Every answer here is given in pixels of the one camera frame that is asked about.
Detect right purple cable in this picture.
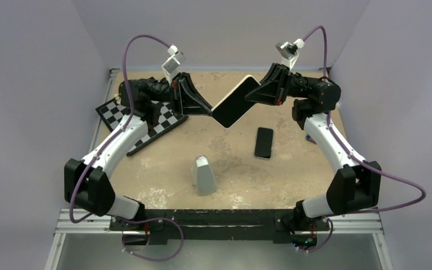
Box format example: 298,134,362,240
301,25,426,214

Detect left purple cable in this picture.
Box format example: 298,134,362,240
69,34,172,224

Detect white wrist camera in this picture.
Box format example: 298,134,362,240
161,44,186,85
275,38,305,70

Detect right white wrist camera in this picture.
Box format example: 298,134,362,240
275,38,305,70

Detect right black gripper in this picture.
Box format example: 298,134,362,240
242,64,318,106

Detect black white chessboard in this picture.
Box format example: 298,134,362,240
96,94,189,156

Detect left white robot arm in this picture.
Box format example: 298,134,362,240
64,72,212,230

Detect grey tapered block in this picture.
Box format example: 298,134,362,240
191,156,218,196

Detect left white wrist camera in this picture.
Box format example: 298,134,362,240
161,44,186,85

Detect colourful toy car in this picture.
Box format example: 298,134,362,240
306,134,316,144

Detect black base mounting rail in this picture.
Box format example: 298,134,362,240
110,209,330,245

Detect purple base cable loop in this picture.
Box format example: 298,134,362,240
121,217,186,262

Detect black smartphone on table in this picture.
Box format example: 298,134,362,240
254,127,274,160

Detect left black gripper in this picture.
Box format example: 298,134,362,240
145,72,214,117

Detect white phone case with phone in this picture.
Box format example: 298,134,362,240
211,75,260,129

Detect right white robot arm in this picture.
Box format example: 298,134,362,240
245,63,381,229

